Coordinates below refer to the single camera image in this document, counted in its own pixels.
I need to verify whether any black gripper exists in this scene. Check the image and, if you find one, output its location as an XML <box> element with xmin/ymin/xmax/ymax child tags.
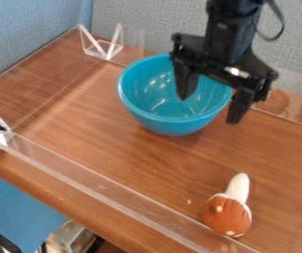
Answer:
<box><xmin>169</xmin><ymin>33</ymin><xmax>277</xmax><ymax>125</ymax></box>

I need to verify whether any brown spotted toy mushroom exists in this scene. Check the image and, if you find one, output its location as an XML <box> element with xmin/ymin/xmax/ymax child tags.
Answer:
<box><xmin>202</xmin><ymin>173</ymin><xmax>250</xmax><ymax>238</ymax></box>

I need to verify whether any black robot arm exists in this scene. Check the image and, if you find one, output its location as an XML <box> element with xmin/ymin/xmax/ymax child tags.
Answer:
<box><xmin>169</xmin><ymin>0</ymin><xmax>277</xmax><ymax>125</ymax></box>

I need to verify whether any blue plastic bowl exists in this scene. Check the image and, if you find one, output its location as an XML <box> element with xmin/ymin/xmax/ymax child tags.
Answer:
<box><xmin>117</xmin><ymin>53</ymin><xmax>232</xmax><ymax>136</ymax></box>

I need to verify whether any clear acrylic back barrier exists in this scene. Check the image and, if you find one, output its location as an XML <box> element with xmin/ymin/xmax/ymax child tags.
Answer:
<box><xmin>111</xmin><ymin>29</ymin><xmax>302</xmax><ymax>130</ymax></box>

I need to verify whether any clear acrylic barrier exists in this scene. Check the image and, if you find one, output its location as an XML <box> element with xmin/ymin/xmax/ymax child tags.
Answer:
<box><xmin>0</xmin><ymin>132</ymin><xmax>257</xmax><ymax>253</ymax></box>
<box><xmin>111</xmin><ymin>29</ymin><xmax>302</xmax><ymax>130</ymax></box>

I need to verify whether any clear acrylic front barrier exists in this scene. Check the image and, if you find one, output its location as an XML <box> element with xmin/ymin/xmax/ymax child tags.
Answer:
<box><xmin>0</xmin><ymin>132</ymin><xmax>257</xmax><ymax>253</ymax></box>

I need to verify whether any clear box under table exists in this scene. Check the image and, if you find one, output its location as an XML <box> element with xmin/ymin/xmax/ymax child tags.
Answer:
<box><xmin>35</xmin><ymin>220</ymin><xmax>97</xmax><ymax>253</ymax></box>

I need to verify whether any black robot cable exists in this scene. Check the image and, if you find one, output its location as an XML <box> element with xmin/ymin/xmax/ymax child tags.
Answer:
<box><xmin>253</xmin><ymin>0</ymin><xmax>286</xmax><ymax>42</ymax></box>

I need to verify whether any clear acrylic corner bracket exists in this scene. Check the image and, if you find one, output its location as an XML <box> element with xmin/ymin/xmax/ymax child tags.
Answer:
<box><xmin>77</xmin><ymin>24</ymin><xmax>123</xmax><ymax>61</ymax></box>

